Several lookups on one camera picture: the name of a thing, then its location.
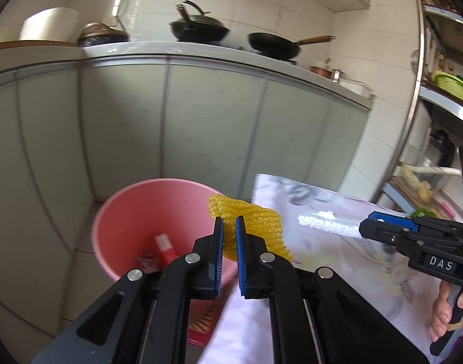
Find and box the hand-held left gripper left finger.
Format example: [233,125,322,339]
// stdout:
[32,216,225,364]

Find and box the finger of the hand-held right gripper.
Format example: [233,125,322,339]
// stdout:
[358,218,407,253]
[368,211,420,233]

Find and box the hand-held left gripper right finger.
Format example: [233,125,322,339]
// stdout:
[235,215,430,364]

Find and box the yellow foam net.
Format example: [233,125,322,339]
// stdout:
[207,193,295,263]

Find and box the white foam net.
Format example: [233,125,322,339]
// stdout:
[297,210,363,239]

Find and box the long red box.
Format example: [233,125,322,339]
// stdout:
[153,233,180,271]

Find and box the red wrapper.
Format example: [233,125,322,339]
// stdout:
[134,252,162,274]

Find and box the pink plastic bin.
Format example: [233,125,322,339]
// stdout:
[91,177,240,305]

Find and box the person's right hand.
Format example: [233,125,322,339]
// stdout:
[429,283,463,344]

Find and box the pale peeled vegetable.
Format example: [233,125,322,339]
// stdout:
[401,163,420,189]

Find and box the clear plastic bowl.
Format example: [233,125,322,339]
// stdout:
[400,147,451,204]

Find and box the red striped box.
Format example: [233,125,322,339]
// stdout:
[187,299,226,347]

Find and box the grey kitchen cabinet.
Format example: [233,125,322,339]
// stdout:
[0,41,375,336]

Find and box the white rectangular container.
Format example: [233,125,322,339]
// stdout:
[339,77,375,100]

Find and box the metal shelf rack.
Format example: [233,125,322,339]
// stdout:
[375,0,463,221]

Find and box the black frying pan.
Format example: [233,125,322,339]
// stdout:
[248,35,337,62]

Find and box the black wok with lid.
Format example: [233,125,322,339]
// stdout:
[169,1,231,43]

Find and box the white rounded container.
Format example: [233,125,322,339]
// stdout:
[18,6,80,42]

